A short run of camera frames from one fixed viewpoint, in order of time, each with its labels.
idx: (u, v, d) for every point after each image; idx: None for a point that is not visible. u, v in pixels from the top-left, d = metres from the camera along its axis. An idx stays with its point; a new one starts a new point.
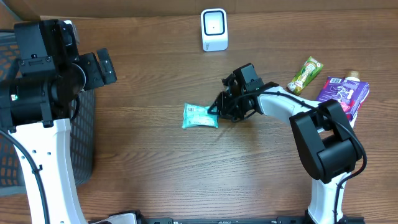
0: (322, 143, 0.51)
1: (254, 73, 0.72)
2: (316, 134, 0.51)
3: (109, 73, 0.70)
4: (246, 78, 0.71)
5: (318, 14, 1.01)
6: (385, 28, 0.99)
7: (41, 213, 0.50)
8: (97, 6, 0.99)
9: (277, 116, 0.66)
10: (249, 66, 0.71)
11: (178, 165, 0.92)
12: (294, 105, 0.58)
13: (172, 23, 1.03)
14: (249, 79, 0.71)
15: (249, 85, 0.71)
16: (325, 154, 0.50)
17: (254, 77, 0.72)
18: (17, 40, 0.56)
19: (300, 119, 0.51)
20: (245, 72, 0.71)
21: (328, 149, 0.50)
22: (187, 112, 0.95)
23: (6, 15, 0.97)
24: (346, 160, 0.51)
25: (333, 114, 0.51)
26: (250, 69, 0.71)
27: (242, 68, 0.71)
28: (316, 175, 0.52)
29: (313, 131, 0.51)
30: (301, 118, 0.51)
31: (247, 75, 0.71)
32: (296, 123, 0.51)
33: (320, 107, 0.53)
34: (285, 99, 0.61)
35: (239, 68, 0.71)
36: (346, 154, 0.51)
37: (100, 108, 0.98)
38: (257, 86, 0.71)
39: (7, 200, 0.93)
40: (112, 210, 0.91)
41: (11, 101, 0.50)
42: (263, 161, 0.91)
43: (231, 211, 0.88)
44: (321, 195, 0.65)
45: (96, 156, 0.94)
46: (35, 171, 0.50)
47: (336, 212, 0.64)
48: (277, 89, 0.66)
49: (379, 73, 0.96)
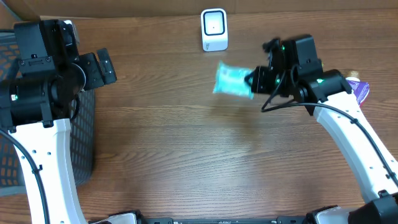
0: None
1: (313, 48, 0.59)
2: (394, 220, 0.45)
3: (109, 73, 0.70)
4: (302, 53, 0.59)
5: (318, 14, 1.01)
6: (385, 28, 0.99)
7: (41, 213, 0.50)
8: (98, 5, 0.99)
9: (336, 141, 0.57)
10: (306, 37, 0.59)
11: (179, 165, 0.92)
12: (378, 170, 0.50)
13: (172, 23, 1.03)
14: (305, 58, 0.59)
15: (303, 66, 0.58)
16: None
17: (311, 57, 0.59)
18: (17, 40, 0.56)
19: (385, 211, 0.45)
20: (303, 45, 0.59)
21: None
22: (219, 77, 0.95)
23: (6, 15, 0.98)
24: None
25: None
26: (308, 43, 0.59)
27: (300, 40, 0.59)
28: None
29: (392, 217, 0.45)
30: (387, 210, 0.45)
31: (303, 51, 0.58)
32: (381, 213, 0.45)
33: None
34: (362, 139, 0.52)
35: (295, 40, 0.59)
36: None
37: (100, 108, 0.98)
38: (313, 68, 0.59)
39: (7, 200, 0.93)
40: (112, 210, 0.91)
41: (11, 101, 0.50)
42: (263, 161, 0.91)
43: (231, 211, 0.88)
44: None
45: (96, 156, 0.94)
46: (34, 171, 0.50)
47: None
48: (344, 95, 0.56)
49: (379, 73, 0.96)
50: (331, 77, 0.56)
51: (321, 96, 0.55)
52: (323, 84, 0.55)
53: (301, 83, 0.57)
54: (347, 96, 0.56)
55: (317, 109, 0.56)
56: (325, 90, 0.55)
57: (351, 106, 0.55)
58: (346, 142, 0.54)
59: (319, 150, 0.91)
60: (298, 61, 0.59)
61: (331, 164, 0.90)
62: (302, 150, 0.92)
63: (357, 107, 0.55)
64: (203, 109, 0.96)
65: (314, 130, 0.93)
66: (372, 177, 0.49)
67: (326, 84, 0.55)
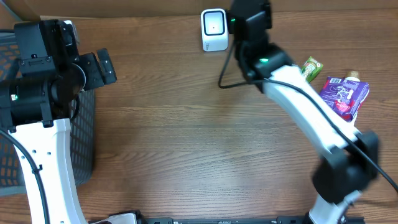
0: (351, 180, 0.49)
1: (260, 20, 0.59)
2: (346, 171, 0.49)
3: (109, 73, 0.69)
4: (252, 30, 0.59)
5: (317, 14, 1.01)
6: (385, 28, 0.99)
7: (41, 213, 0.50)
8: (98, 5, 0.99)
9: (288, 111, 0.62)
10: (255, 13, 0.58)
11: (178, 165, 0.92)
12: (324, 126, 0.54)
13: (171, 23, 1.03)
14: (254, 36, 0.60)
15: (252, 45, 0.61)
16: (349, 190, 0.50)
17: (259, 33, 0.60)
18: (17, 40, 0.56)
19: (334, 158, 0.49)
20: (252, 25, 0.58)
21: (354, 183, 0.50)
22: None
23: (6, 15, 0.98)
24: (365, 188, 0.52)
25: (369, 149, 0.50)
26: (257, 20, 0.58)
27: (249, 19, 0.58)
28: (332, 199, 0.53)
29: (342, 166, 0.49)
30: (337, 157, 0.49)
31: (252, 30, 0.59)
32: (332, 163, 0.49)
33: (355, 142, 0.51)
34: (308, 105, 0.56)
35: (246, 18, 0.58)
36: (367, 185, 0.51)
37: (100, 108, 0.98)
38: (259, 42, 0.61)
39: (7, 200, 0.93)
40: (112, 210, 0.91)
41: (11, 101, 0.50)
42: (262, 161, 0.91)
43: (231, 211, 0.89)
44: (329, 208, 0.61)
45: (96, 156, 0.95)
46: (35, 171, 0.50)
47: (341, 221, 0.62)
48: (285, 70, 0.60)
49: (379, 73, 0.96)
50: (273, 56, 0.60)
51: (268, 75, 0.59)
52: (267, 65, 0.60)
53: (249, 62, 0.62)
54: (291, 70, 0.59)
55: (265, 86, 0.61)
56: (270, 68, 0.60)
57: (296, 76, 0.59)
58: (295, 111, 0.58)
59: None
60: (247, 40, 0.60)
61: None
62: (302, 150, 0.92)
63: (301, 78, 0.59)
64: (202, 109, 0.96)
65: None
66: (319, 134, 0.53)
67: (270, 63, 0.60)
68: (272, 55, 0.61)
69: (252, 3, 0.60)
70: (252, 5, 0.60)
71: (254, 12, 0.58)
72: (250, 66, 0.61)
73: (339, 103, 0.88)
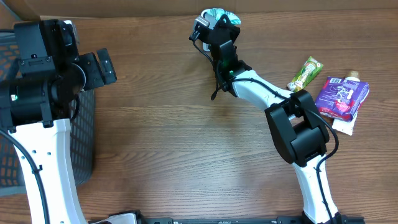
0: (293, 132, 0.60)
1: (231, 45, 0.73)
2: (289, 125, 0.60)
3: (109, 73, 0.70)
4: (225, 52, 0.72)
5: (317, 14, 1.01)
6: (385, 27, 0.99)
7: (41, 213, 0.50)
8: (97, 5, 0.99)
9: (249, 98, 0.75)
10: (226, 40, 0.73)
11: (179, 165, 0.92)
12: (268, 95, 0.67)
13: (172, 23, 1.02)
14: (227, 56, 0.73)
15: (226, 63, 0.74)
16: (296, 143, 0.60)
17: (231, 53, 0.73)
18: (17, 40, 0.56)
19: (273, 111, 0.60)
20: (226, 49, 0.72)
21: (299, 135, 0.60)
22: None
23: (6, 15, 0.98)
24: (314, 144, 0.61)
25: (303, 104, 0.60)
26: (229, 45, 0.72)
27: (222, 45, 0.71)
28: (289, 159, 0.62)
29: (285, 122, 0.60)
30: (274, 110, 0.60)
31: (225, 51, 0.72)
32: (271, 115, 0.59)
33: (292, 98, 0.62)
34: (260, 89, 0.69)
35: (219, 44, 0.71)
36: (315, 139, 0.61)
37: (100, 108, 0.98)
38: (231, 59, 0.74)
39: (7, 200, 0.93)
40: (112, 210, 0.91)
41: (11, 101, 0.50)
42: (263, 161, 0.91)
43: (231, 212, 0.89)
44: (306, 185, 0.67)
45: (96, 156, 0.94)
46: (35, 172, 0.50)
47: (324, 198, 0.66)
48: (251, 74, 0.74)
49: (379, 73, 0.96)
50: (239, 71, 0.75)
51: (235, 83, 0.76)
52: (234, 76, 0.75)
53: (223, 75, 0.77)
54: (249, 71, 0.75)
55: (234, 88, 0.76)
56: (237, 77, 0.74)
57: (250, 73, 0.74)
58: (253, 95, 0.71)
59: None
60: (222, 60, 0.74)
61: (331, 164, 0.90)
62: None
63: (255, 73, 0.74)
64: (202, 109, 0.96)
65: None
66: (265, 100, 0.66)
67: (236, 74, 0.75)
68: (241, 71, 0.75)
69: (224, 31, 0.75)
70: (225, 33, 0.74)
71: (226, 40, 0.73)
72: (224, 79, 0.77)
73: (339, 103, 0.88)
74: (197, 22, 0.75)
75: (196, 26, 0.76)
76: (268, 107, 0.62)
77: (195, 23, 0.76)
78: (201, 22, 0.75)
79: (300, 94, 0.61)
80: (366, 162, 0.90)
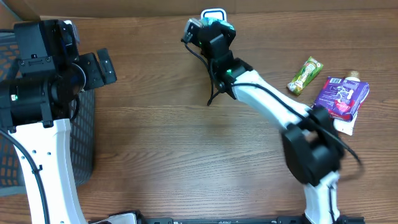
0: (311, 154, 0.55)
1: (222, 40, 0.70)
2: (308, 148, 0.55)
3: (109, 73, 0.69)
4: (216, 47, 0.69)
5: (318, 14, 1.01)
6: (385, 27, 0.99)
7: (41, 213, 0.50)
8: (97, 5, 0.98)
9: (252, 104, 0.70)
10: (215, 34, 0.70)
11: (179, 165, 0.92)
12: (280, 107, 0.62)
13: (172, 23, 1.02)
14: (218, 53, 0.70)
15: (219, 61, 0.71)
16: (318, 163, 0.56)
17: (222, 50, 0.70)
18: (17, 40, 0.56)
19: (291, 134, 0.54)
20: (216, 45, 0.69)
21: (317, 157, 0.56)
22: None
23: (7, 15, 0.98)
24: (332, 163, 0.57)
25: (321, 122, 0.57)
26: (220, 40, 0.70)
27: (212, 40, 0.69)
28: (305, 178, 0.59)
29: (303, 145, 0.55)
30: (293, 132, 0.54)
31: (216, 47, 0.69)
32: (289, 139, 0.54)
33: (309, 117, 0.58)
34: (270, 99, 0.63)
35: (209, 40, 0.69)
36: (333, 159, 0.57)
37: (100, 108, 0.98)
38: (224, 56, 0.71)
39: (7, 200, 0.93)
40: (112, 210, 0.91)
41: (11, 101, 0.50)
42: (263, 161, 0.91)
43: (231, 212, 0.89)
44: (315, 198, 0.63)
45: (96, 156, 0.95)
46: (35, 172, 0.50)
47: (332, 212, 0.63)
48: (253, 75, 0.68)
49: (379, 73, 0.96)
50: (237, 70, 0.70)
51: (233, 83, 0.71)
52: (233, 76, 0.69)
53: (219, 76, 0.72)
54: (252, 73, 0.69)
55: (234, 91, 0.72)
56: (236, 78, 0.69)
57: (254, 76, 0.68)
58: (261, 104, 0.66)
59: None
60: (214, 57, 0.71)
61: None
62: None
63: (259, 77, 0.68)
64: (202, 109, 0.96)
65: None
66: (278, 116, 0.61)
67: (235, 74, 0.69)
68: (239, 69, 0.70)
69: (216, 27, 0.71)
70: (216, 29, 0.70)
71: (216, 35, 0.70)
72: (219, 79, 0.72)
73: (339, 103, 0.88)
74: (191, 22, 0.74)
75: (189, 27, 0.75)
76: (284, 128, 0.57)
77: (188, 23, 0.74)
78: (194, 23, 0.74)
79: (316, 112, 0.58)
80: (366, 162, 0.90)
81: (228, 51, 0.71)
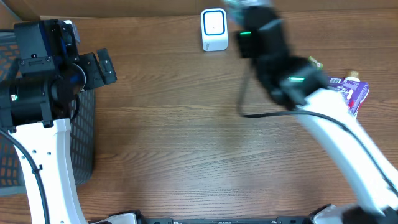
0: None
1: (270, 19, 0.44)
2: None
3: (109, 73, 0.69)
4: (257, 32, 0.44)
5: (317, 14, 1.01)
6: (385, 27, 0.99)
7: (42, 212, 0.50)
8: (97, 5, 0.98)
9: (317, 135, 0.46)
10: (250, 10, 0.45)
11: (179, 165, 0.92)
12: (374, 170, 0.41)
13: (172, 23, 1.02)
14: (272, 45, 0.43)
15: (271, 55, 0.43)
16: None
17: (275, 38, 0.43)
18: (17, 40, 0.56)
19: None
20: (270, 33, 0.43)
21: None
22: None
23: (7, 16, 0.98)
24: None
25: None
26: (264, 18, 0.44)
27: (266, 27, 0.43)
28: None
29: None
30: None
31: (270, 36, 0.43)
32: None
33: None
34: (355, 150, 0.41)
35: (260, 27, 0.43)
36: None
37: (100, 108, 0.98)
38: (276, 43, 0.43)
39: (7, 200, 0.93)
40: (112, 210, 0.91)
41: (11, 101, 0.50)
42: (263, 161, 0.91)
43: (231, 212, 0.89)
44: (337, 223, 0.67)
45: (96, 157, 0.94)
46: (35, 171, 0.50)
47: None
48: (323, 94, 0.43)
49: (379, 73, 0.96)
50: (303, 72, 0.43)
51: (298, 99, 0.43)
52: (295, 83, 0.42)
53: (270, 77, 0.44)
54: (324, 93, 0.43)
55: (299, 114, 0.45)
56: (303, 88, 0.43)
57: (333, 102, 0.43)
58: (328, 140, 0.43)
59: (319, 150, 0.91)
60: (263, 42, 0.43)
61: (331, 164, 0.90)
62: (302, 150, 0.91)
63: (341, 106, 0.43)
64: (202, 109, 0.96)
65: None
66: (364, 186, 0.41)
67: (301, 78, 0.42)
68: (306, 71, 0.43)
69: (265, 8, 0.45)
70: (268, 12, 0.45)
71: (268, 19, 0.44)
72: (273, 85, 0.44)
73: None
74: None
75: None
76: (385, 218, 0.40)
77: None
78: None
79: None
80: None
81: (282, 38, 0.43)
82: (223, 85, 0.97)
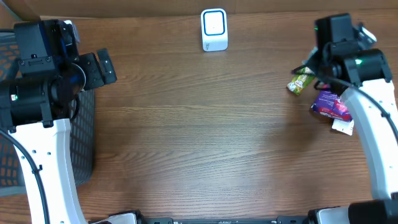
0: None
1: (350, 30, 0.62)
2: None
3: (109, 73, 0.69)
4: (337, 32, 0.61)
5: (318, 14, 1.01)
6: (385, 28, 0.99)
7: (41, 213, 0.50)
8: (97, 5, 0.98)
9: (352, 111, 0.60)
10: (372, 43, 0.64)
11: (178, 165, 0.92)
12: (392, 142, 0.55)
13: (171, 23, 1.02)
14: (347, 42, 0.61)
15: (338, 45, 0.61)
16: None
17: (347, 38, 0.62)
18: (17, 40, 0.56)
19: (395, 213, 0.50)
20: (338, 24, 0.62)
21: None
22: None
23: (6, 15, 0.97)
24: None
25: None
26: (344, 24, 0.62)
27: (335, 18, 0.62)
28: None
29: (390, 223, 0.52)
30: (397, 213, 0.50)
31: (337, 32, 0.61)
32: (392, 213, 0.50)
33: None
34: (389, 133, 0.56)
35: (332, 17, 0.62)
36: None
37: (100, 108, 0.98)
38: (349, 49, 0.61)
39: (6, 200, 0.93)
40: (112, 210, 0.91)
41: (11, 101, 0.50)
42: (263, 161, 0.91)
43: (231, 212, 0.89)
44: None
45: (96, 156, 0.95)
46: (34, 172, 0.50)
47: None
48: (380, 83, 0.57)
49: None
50: (370, 58, 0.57)
51: (357, 79, 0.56)
52: (362, 65, 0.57)
53: (337, 60, 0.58)
54: (382, 82, 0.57)
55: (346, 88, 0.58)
56: (359, 69, 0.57)
57: (387, 94, 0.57)
58: (362, 114, 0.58)
59: (319, 150, 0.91)
60: (333, 39, 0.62)
61: (331, 164, 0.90)
62: (302, 150, 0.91)
63: (392, 102, 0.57)
64: (202, 109, 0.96)
65: (313, 129, 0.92)
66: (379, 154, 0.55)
67: (364, 63, 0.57)
68: (372, 58, 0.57)
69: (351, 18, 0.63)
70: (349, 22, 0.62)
71: (346, 22, 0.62)
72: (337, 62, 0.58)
73: (339, 103, 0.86)
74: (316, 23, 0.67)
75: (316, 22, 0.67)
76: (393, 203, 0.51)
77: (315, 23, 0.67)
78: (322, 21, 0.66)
79: None
80: (365, 162, 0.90)
81: (356, 46, 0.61)
82: (223, 85, 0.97)
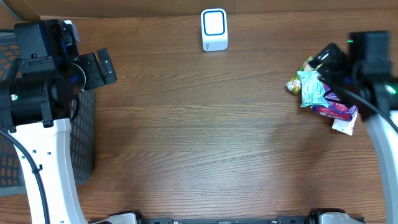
0: None
1: (388, 47, 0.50)
2: None
3: (109, 73, 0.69)
4: (372, 51, 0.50)
5: (318, 14, 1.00)
6: (385, 28, 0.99)
7: (41, 213, 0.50)
8: (97, 6, 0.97)
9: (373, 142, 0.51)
10: None
11: (178, 165, 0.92)
12: None
13: (171, 23, 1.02)
14: (381, 62, 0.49)
15: (370, 65, 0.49)
16: None
17: (381, 58, 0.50)
18: (17, 40, 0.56)
19: None
20: (374, 41, 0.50)
21: None
22: None
23: (6, 15, 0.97)
24: None
25: None
26: (380, 40, 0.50)
27: (371, 35, 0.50)
28: None
29: None
30: None
31: (372, 50, 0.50)
32: None
33: None
34: None
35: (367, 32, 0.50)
36: None
37: (100, 108, 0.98)
38: (384, 70, 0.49)
39: (7, 200, 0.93)
40: (112, 210, 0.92)
41: (11, 101, 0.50)
42: (263, 162, 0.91)
43: (231, 211, 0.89)
44: None
45: (96, 156, 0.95)
46: (35, 171, 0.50)
47: None
48: None
49: None
50: None
51: (385, 108, 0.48)
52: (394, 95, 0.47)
53: (366, 86, 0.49)
54: None
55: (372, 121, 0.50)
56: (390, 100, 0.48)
57: None
58: (385, 145, 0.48)
59: (319, 150, 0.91)
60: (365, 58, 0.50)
61: (331, 164, 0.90)
62: (302, 150, 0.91)
63: None
64: (202, 109, 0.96)
65: (313, 129, 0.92)
66: None
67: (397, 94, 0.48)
68: None
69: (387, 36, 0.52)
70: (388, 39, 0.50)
71: (382, 39, 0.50)
72: (365, 88, 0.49)
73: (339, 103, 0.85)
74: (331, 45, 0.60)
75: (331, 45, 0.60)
76: None
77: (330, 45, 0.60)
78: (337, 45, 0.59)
79: None
80: (365, 162, 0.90)
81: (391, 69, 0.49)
82: (223, 85, 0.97)
